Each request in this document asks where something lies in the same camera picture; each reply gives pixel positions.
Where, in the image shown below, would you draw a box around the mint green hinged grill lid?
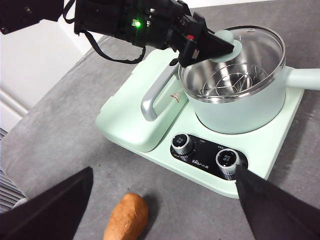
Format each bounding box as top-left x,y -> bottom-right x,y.
94,51 -> 191,153

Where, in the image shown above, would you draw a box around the mint green handled pot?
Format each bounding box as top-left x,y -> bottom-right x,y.
178,49 -> 320,135

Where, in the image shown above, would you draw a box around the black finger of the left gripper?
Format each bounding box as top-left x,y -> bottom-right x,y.
203,25 -> 218,36
193,29 -> 235,63

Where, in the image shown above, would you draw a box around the mint green breakfast cooker base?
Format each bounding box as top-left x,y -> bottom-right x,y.
94,49 -> 306,200

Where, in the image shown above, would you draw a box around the steel wire steamer rack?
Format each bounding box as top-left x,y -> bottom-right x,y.
199,63 -> 263,97

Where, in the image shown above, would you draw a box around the glass pot lid green knob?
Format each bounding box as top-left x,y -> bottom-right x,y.
178,24 -> 286,100

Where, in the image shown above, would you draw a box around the silver control knob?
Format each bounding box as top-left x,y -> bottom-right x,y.
215,148 -> 242,180
171,133 -> 195,157

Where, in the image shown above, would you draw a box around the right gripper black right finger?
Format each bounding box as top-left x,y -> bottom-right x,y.
234,164 -> 320,240

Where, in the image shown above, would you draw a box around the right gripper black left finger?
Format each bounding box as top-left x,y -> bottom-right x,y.
0,166 -> 94,240

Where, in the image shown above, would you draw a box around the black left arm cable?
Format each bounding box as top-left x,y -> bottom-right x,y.
62,0 -> 147,65

